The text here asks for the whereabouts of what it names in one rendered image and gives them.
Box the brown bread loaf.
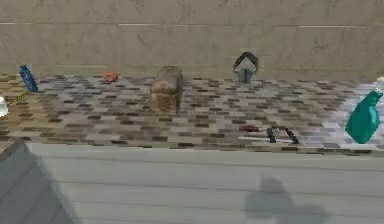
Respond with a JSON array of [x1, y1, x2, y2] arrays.
[[149, 65, 184, 115]]

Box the pale grey kitchen counter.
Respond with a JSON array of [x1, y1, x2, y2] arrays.
[[0, 72, 384, 224]]

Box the red tomato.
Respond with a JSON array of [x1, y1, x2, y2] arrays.
[[102, 70, 120, 83]]

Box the blue bottle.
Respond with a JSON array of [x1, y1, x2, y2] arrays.
[[18, 64, 39, 93]]

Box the teal spray bottle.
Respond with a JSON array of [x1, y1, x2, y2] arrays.
[[344, 77, 384, 145]]

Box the white round object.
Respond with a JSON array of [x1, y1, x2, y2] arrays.
[[0, 96, 9, 118]]

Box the brown handled knife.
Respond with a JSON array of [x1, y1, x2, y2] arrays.
[[238, 125, 268, 133]]

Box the black handled utensil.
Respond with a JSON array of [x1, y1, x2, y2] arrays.
[[237, 126, 300, 145]]

